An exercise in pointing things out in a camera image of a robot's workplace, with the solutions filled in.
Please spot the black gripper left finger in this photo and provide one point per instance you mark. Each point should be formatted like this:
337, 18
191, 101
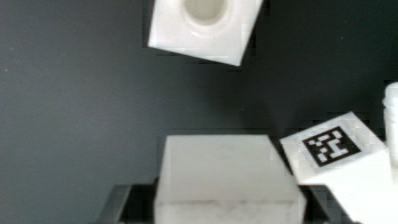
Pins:
129, 205

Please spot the white chair seat with pegs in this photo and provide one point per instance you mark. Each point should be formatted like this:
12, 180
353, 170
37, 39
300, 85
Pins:
392, 113

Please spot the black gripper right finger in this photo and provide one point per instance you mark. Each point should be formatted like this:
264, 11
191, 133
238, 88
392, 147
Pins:
325, 210

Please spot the white tagged cube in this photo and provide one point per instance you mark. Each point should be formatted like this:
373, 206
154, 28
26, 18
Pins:
339, 158
204, 27

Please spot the white threaded chair leg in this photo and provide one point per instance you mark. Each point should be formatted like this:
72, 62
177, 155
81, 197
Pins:
227, 185

